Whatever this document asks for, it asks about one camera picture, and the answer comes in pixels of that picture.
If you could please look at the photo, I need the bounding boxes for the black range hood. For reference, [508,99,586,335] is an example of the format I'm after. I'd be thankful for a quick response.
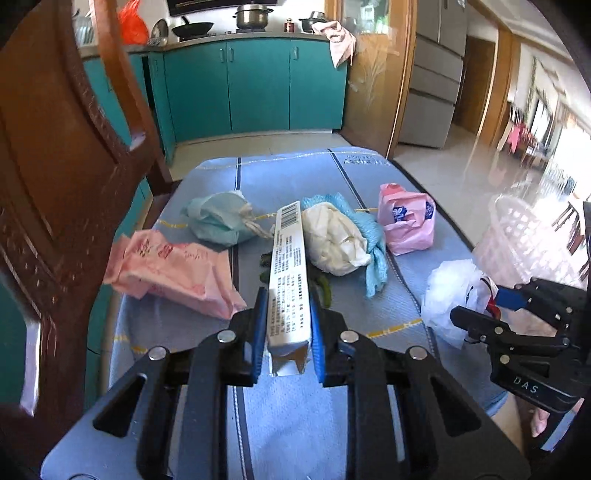
[166,0,278,12]

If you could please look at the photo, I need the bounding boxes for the white plastic bag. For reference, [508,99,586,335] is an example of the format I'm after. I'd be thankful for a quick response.
[420,259,500,350]

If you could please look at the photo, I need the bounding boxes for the pink hanging cloth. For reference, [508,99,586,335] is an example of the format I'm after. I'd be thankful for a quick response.
[311,19,359,69]

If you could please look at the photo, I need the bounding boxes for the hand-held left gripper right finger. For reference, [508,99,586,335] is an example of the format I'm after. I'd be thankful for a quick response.
[308,290,532,480]

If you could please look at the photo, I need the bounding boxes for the grey refrigerator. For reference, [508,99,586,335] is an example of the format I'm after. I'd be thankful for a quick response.
[398,0,469,149]

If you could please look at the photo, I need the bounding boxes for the person's right hand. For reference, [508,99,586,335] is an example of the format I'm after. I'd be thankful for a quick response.
[517,396,583,438]

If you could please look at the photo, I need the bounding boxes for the pink plastic basket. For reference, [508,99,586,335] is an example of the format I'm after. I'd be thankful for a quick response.
[473,193,588,335]

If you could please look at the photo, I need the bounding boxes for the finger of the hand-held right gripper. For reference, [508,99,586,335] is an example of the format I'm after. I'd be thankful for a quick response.
[495,277,580,326]
[450,305,571,357]

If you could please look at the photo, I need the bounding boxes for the blue striped cloth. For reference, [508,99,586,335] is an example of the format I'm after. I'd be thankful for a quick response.
[39,147,522,480]

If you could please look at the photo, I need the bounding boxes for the wooden glass sliding door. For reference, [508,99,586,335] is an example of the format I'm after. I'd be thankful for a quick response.
[324,0,419,158]

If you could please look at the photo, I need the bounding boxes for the carved wooden chair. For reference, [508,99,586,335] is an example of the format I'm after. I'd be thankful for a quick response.
[0,0,178,462]

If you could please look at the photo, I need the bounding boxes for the steel cooking pot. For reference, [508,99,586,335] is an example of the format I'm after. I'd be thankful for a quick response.
[232,4,274,32]

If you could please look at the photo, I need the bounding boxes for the brown interior door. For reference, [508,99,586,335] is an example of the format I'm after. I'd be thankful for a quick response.
[450,34,496,136]

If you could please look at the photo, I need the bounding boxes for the long white cardboard box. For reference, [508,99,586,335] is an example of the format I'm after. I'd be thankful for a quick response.
[265,200,315,377]

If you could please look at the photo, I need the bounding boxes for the teal lower cabinets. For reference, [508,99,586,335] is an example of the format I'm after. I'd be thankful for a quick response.
[81,36,349,164]

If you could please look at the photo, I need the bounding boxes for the orange plastic bag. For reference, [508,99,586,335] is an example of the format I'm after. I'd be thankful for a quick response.
[117,0,150,46]

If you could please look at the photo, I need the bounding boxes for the blue mesh cloth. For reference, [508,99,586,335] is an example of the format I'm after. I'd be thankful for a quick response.
[302,192,389,299]

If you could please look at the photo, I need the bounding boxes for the pink tissue packet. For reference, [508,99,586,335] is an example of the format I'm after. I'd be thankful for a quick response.
[377,183,437,256]

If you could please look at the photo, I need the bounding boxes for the light green crumpled bag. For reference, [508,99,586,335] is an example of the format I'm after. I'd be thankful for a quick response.
[180,190,274,246]

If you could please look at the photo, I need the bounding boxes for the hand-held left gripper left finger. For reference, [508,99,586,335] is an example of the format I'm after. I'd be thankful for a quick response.
[41,288,269,480]

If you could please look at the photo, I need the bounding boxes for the pink covered chairs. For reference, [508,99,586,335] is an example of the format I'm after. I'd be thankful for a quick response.
[499,104,555,169]

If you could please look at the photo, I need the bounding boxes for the black wok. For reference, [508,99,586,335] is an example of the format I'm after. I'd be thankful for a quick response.
[171,15,215,40]

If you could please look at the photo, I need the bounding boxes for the white crumpled paper wad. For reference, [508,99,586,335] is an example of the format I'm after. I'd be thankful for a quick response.
[302,203,373,277]

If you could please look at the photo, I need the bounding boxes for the black cooking pot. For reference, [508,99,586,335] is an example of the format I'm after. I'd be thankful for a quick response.
[299,11,329,34]

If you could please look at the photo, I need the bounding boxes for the pink plastic wrapper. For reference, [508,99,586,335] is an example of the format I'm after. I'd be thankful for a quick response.
[103,228,249,320]

